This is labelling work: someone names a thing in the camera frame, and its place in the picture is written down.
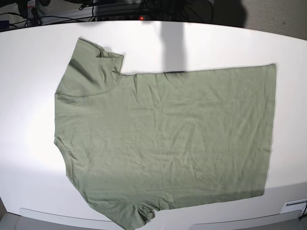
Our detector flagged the green T-shirt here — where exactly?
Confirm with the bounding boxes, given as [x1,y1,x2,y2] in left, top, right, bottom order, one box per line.
[54,38,277,230]

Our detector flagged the black power strip red light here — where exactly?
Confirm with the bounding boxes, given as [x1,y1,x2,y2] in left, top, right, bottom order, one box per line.
[93,11,182,22]

